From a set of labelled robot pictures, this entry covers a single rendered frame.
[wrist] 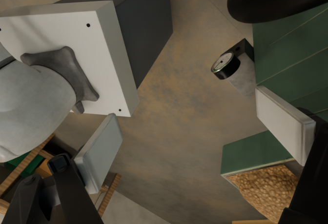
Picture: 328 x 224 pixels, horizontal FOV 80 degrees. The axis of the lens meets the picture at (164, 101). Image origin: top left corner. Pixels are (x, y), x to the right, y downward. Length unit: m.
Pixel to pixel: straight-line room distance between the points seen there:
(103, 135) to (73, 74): 0.44
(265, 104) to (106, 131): 0.13
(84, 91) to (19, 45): 0.22
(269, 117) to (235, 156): 0.19
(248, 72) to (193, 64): 0.76
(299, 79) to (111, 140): 0.32
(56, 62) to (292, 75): 0.54
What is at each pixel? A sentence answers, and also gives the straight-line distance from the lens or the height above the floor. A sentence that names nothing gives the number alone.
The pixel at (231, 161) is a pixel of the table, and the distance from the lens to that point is 0.35.
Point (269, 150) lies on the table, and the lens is 0.32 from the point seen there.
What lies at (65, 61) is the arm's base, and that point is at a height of 0.71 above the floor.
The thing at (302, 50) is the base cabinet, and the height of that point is 0.68.
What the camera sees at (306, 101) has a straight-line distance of 0.35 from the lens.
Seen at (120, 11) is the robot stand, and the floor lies 0.52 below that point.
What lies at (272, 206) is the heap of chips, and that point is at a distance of 0.34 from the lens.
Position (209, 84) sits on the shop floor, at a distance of 1.34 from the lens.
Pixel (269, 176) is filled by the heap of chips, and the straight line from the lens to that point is 0.32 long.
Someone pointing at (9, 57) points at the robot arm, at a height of 0.80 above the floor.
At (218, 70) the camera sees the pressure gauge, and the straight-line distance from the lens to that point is 0.45.
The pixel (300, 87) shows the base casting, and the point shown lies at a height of 0.78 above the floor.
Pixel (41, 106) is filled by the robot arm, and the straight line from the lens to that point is 0.52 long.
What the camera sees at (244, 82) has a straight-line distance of 0.56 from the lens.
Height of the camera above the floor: 1.07
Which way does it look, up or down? 45 degrees down
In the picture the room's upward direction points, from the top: 156 degrees counter-clockwise
